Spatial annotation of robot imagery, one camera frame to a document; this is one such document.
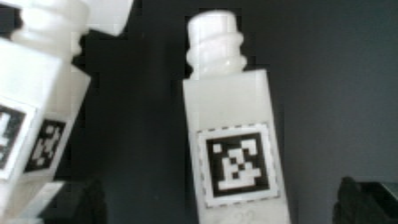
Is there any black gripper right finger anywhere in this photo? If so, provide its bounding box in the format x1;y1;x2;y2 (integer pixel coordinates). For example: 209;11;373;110
332;177;398;224

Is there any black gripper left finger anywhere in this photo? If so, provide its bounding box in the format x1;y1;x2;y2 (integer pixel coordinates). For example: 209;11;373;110
7;178;111;224

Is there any white table leg with tag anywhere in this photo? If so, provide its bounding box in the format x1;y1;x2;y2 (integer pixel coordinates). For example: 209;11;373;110
183;10;291;224

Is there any white table leg standing left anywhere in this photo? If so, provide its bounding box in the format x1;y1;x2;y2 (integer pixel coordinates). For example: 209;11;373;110
0;0;135;218

